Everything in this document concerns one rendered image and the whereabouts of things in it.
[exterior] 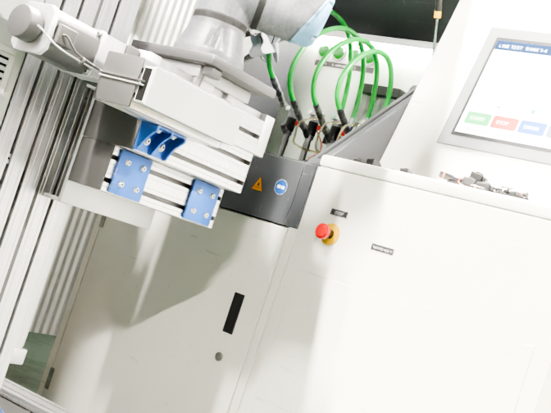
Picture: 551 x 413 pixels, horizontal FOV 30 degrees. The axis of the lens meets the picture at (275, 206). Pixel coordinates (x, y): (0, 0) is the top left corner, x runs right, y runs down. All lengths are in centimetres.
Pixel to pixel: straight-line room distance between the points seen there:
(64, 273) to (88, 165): 331
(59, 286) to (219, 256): 276
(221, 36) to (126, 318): 96
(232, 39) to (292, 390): 81
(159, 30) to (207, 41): 333
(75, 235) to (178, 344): 269
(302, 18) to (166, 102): 45
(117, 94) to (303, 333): 83
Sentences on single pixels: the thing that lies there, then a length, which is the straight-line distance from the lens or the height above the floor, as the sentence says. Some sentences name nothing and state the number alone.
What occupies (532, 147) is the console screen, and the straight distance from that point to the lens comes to 248.
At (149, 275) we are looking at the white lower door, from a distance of 273.
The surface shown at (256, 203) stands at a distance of 254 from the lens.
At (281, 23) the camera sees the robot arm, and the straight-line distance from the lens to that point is 212.
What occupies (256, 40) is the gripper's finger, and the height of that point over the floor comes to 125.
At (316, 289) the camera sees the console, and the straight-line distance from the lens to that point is 237.
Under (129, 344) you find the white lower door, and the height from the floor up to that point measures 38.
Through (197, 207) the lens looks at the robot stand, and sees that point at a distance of 216.
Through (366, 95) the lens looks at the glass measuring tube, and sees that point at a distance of 309.
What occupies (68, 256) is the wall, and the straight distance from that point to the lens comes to 526.
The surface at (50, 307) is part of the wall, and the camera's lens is 528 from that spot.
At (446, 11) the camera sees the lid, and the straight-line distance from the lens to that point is 298.
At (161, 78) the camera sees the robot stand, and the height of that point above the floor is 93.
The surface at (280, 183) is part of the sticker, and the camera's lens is 251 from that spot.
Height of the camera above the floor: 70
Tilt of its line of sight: 3 degrees up
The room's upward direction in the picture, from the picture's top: 18 degrees clockwise
